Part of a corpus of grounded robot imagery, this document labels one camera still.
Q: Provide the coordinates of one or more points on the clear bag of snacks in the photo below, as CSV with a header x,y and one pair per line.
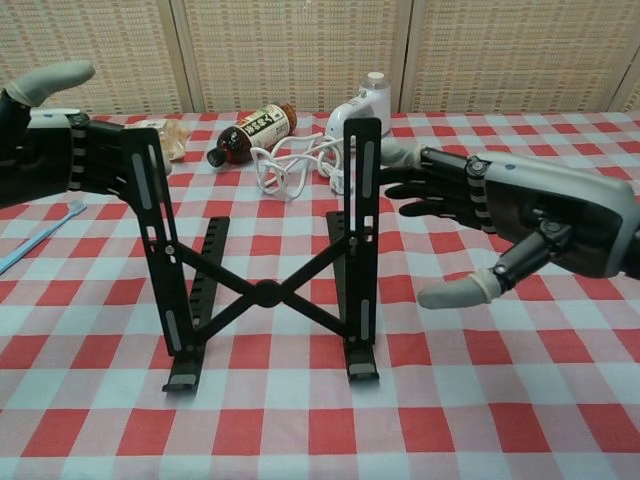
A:
x,y
175,140

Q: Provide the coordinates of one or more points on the red white checked tablecloth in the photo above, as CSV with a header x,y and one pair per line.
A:
x,y
500,400

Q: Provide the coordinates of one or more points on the brown drink bottle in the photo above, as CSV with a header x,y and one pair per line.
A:
x,y
250,135

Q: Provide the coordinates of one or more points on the light blue toothbrush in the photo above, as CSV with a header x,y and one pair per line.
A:
x,y
45,235

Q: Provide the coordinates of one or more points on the woven bamboo screen panel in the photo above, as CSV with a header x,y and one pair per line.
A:
x,y
300,45
510,50
635,97
100,50

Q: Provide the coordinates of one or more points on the right five-finger robot hand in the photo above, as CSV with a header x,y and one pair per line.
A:
x,y
565,200

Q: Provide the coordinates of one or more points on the left five-finger robot hand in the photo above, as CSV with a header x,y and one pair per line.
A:
x,y
40,155

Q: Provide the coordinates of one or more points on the black folding stand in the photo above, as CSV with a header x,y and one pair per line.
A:
x,y
267,293

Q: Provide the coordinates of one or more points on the white handheld steamer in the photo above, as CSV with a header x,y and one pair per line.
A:
x,y
372,100

